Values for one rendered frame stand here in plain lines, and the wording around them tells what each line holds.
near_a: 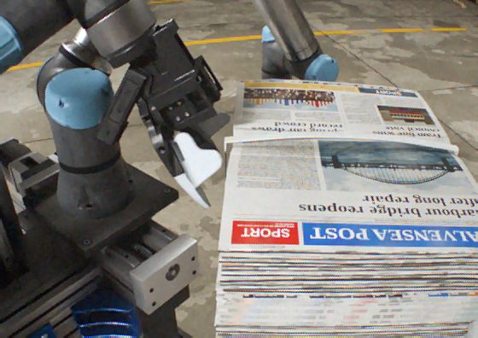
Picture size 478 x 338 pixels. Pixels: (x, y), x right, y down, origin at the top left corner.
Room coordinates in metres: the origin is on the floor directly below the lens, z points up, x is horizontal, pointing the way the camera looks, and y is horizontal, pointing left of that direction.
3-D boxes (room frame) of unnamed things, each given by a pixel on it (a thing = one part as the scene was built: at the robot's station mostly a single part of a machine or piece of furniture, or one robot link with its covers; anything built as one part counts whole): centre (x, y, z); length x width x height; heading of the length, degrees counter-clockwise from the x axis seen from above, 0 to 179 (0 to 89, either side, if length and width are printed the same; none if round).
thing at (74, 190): (0.70, 0.26, 0.87); 0.15 x 0.15 x 0.10
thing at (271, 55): (1.04, -0.11, 0.98); 0.11 x 0.08 x 0.11; 29
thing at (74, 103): (0.71, 0.26, 0.98); 0.13 x 0.12 x 0.14; 29
